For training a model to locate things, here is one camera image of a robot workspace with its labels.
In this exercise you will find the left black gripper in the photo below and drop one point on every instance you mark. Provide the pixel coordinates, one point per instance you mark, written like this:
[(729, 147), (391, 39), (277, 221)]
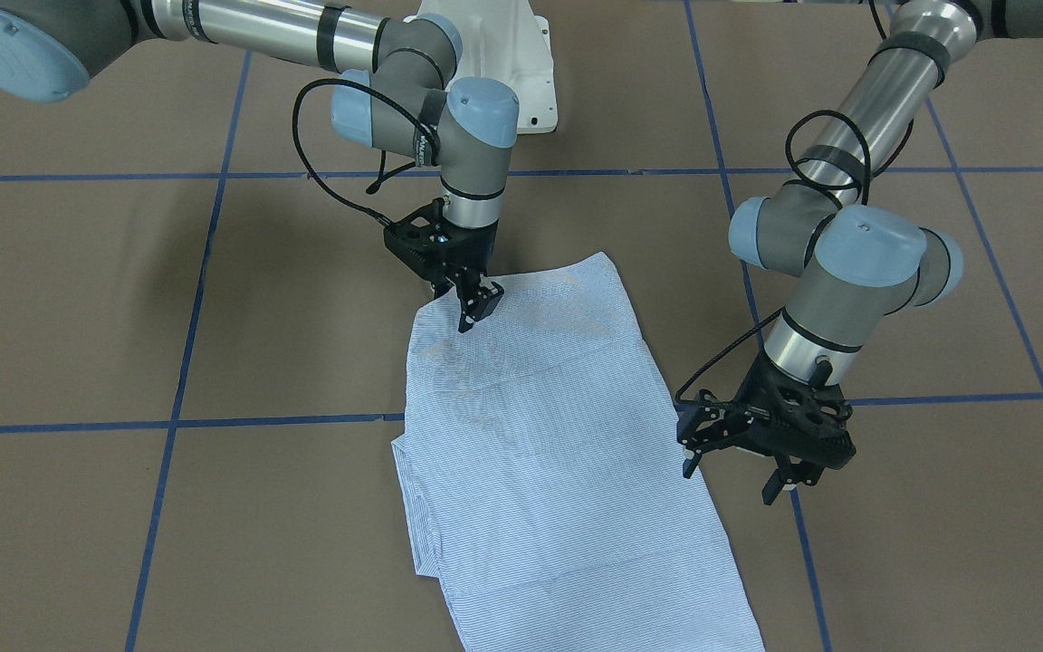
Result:
[(708, 429)]

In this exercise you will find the brown paper table mat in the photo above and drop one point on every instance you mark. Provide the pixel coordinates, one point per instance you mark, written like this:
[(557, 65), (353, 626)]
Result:
[(202, 357)]

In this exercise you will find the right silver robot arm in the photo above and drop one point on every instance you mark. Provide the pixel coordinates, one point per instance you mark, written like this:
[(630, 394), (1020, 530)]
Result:
[(395, 88)]

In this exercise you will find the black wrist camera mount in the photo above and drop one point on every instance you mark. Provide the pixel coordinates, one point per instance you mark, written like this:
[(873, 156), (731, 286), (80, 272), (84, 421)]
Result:
[(808, 423), (413, 240)]

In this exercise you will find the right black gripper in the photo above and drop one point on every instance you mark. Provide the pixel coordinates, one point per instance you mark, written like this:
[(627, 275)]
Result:
[(480, 248)]

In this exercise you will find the light blue striped shirt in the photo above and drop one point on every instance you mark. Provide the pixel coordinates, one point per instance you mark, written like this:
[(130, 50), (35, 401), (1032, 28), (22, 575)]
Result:
[(543, 485)]

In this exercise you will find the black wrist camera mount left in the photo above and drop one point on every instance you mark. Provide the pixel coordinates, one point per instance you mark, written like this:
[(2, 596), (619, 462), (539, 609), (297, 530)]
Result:
[(808, 423)]

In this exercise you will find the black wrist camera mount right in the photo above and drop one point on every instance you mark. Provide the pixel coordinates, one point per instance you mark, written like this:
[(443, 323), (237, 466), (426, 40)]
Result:
[(413, 240)]

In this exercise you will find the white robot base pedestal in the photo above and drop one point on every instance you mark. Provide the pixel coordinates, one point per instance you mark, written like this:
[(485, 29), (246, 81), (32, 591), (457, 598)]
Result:
[(508, 42)]

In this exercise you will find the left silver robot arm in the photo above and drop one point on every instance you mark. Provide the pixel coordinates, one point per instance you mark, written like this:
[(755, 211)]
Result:
[(854, 263)]

